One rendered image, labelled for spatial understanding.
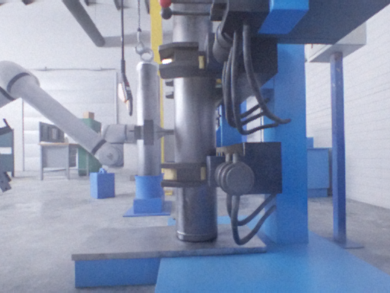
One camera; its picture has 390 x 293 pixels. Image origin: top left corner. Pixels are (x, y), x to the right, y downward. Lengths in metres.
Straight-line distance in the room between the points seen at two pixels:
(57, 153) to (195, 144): 6.10
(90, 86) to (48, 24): 3.38
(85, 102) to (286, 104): 11.87
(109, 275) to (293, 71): 1.26
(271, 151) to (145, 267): 0.73
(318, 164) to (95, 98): 10.70
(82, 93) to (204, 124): 11.86
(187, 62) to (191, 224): 0.72
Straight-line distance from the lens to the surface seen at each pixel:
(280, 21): 0.85
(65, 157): 7.07
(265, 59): 1.10
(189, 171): 1.03
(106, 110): 12.49
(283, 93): 1.35
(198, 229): 1.27
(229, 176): 0.80
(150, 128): 1.31
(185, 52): 1.09
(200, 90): 1.26
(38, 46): 14.38
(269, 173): 1.02
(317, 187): 3.59
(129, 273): 1.26
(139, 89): 2.67
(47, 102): 1.28
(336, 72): 1.85
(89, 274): 1.30
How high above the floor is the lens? 0.56
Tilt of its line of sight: level
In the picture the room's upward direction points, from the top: 1 degrees counter-clockwise
